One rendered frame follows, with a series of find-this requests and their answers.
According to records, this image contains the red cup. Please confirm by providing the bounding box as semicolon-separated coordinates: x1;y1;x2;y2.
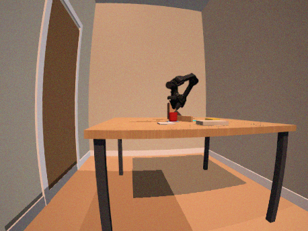
169;112;178;122

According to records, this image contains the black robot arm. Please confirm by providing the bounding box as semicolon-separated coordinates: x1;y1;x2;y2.
165;73;198;110

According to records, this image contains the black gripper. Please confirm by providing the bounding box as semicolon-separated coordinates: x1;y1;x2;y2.
167;90;181;109

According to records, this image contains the beige flat rectangular block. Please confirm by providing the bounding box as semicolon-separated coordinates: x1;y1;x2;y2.
196;120;229;126

